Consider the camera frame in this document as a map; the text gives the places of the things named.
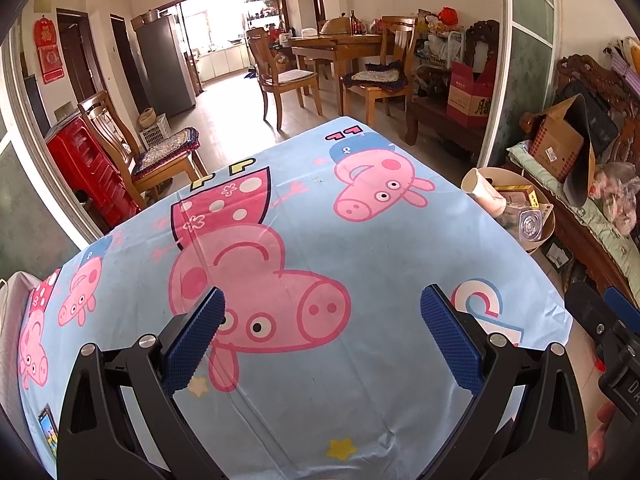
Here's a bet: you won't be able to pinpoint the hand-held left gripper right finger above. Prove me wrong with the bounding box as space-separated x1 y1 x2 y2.
420 284 588 480

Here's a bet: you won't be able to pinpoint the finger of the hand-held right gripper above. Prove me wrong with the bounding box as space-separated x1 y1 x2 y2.
602 286 640 335
565 282 625 357

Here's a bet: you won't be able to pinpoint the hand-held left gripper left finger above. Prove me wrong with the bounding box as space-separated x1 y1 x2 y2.
56 286 227 480

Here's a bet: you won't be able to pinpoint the beige round basket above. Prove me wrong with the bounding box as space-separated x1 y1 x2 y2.
460 166 557 256

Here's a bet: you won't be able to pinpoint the clear plastic bottle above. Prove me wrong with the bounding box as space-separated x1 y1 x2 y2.
517 207 546 243

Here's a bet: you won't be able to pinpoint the yellow box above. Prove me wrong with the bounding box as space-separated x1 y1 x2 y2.
495 184 543 211

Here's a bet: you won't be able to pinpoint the white paper cup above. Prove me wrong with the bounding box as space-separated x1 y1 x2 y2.
460 167 508 217

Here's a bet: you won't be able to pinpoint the person's right hand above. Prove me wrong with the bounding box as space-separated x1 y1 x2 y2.
586 400 619 468

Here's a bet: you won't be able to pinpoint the carved wooden sofa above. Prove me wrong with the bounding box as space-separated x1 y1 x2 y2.
505 55 640 301

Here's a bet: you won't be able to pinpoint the green sofa cushion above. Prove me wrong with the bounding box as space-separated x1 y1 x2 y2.
507 140 640 281

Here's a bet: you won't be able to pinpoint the clear plastic bags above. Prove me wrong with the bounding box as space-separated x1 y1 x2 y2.
590 162 640 236

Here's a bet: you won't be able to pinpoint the black curved sheet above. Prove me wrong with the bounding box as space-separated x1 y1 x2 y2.
562 94 601 206

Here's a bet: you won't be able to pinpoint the printed blue blanket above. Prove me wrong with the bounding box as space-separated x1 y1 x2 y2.
0 116 573 480

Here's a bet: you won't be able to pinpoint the brown cardboard box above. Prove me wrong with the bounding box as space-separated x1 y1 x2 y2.
520 97 598 183

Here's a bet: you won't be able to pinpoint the smartphone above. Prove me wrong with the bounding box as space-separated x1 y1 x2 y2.
37 406 60 461

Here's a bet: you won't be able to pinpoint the patterned seat cushion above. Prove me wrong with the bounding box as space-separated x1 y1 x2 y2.
131 126 200 178

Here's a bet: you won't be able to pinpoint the stack of red plastic stools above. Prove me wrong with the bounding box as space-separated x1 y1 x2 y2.
46 112 146 228

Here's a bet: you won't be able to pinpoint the white plastic crate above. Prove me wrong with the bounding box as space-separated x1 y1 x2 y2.
139 113 170 150

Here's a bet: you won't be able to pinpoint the dark wooden low table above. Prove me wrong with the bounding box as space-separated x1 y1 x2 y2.
405 95 488 152

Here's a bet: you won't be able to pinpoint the red and white cardboard box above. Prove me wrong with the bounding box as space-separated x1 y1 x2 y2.
446 57 498 128

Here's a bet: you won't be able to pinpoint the frosted glass sliding door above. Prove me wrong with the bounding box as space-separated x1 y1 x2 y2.
481 0 563 171

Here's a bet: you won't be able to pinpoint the dark knitted seat cushion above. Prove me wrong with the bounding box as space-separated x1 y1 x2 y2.
350 62 403 92

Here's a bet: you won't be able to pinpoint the grey refrigerator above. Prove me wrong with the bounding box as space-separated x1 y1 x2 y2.
134 14 197 118

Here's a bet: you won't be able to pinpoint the white kitchen cabinet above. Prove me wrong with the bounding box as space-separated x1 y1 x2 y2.
192 42 251 81

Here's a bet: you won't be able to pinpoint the striped seat cushion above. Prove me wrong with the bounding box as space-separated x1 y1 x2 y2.
272 70 318 85

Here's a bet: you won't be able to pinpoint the white metal rack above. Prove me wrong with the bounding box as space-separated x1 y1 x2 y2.
425 30 468 96

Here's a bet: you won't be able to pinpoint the dark wooden door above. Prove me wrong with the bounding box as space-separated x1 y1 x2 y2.
56 8 108 107
110 14 151 111

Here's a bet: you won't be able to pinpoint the dark carved wooden chair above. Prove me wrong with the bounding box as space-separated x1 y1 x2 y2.
465 20 501 77

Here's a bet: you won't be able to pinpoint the wooden dining table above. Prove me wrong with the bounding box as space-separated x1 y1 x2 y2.
290 32 386 116

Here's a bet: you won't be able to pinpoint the dome food cover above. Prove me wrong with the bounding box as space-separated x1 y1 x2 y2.
318 16 353 37

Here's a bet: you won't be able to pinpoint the red wall ornament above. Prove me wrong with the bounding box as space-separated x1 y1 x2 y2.
33 15 66 85

